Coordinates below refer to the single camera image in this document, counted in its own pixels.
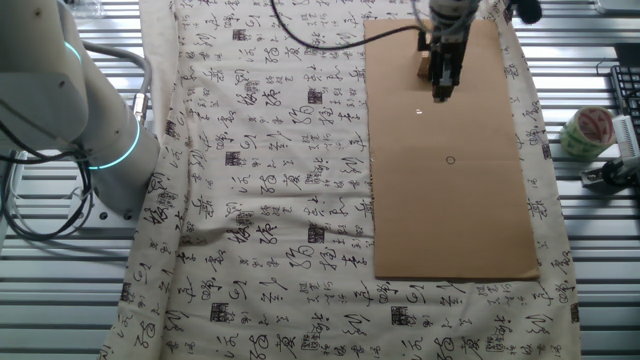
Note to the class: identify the cream calligraphy print cloth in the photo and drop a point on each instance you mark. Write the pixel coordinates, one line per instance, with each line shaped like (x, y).
(275, 200)

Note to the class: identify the grey finned exterior camera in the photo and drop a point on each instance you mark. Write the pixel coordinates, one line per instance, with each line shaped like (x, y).
(627, 135)

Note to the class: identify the clear tape roll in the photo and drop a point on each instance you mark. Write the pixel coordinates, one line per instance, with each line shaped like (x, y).
(585, 135)

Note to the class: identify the round black camera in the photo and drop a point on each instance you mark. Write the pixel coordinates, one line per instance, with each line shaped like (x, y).
(527, 11)

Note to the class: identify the black keyboard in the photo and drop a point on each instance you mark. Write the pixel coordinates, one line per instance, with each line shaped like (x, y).
(627, 90)

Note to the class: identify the brown cardboard sheet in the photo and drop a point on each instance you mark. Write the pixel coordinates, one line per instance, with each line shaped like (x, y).
(450, 225)

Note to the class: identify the light wooden block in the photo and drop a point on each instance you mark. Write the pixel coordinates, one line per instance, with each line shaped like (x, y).
(423, 65)

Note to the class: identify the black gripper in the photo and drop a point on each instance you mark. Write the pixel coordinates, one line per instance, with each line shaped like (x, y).
(447, 47)

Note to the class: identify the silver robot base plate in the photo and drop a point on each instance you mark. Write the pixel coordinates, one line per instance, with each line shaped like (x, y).
(107, 217)

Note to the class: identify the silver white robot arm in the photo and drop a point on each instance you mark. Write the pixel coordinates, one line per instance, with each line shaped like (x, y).
(50, 100)

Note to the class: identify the grey flat device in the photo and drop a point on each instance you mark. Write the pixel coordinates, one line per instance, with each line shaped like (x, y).
(617, 6)

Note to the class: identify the clear plastic item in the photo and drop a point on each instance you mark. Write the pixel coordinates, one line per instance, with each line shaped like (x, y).
(85, 7)

